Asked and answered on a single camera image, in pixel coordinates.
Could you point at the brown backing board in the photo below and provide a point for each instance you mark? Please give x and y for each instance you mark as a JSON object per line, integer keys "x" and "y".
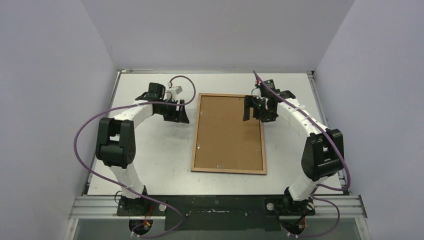
{"x": 228, "y": 132}

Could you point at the wooden picture frame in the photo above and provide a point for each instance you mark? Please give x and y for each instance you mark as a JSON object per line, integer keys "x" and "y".
{"x": 195, "y": 132}

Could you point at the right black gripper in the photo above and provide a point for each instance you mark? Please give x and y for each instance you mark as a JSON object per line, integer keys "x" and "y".
{"x": 255, "y": 108}

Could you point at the aluminium front rail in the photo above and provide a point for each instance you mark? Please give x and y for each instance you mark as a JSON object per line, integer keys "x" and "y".
{"x": 325, "y": 206}

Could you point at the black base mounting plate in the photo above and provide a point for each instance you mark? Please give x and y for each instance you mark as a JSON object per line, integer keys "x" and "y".
{"x": 224, "y": 222}

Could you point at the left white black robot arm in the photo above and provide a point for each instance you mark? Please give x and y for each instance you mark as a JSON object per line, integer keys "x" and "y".
{"x": 116, "y": 141}

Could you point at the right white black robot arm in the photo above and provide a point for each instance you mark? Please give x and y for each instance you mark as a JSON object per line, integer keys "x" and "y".
{"x": 323, "y": 149}

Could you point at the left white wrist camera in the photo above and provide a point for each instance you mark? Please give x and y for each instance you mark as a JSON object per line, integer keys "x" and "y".
{"x": 172, "y": 93}

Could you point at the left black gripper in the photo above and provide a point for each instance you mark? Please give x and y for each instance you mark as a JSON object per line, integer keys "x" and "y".
{"x": 179, "y": 116}

